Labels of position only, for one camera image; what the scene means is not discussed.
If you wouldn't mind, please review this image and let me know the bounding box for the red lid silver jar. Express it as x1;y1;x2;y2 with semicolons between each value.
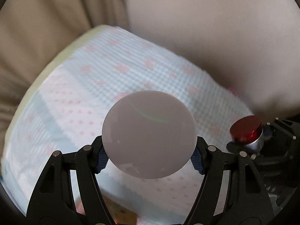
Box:
229;115;263;152

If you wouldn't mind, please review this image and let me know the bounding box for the green jar white lid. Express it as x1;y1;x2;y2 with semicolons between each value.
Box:
102;90;197;179

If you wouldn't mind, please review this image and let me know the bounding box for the brown cardboard box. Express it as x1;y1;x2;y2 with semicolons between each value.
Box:
102;193;138;224

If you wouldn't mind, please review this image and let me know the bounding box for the blue pink patterned bedsheet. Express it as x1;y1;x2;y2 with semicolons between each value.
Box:
1;25;253;224

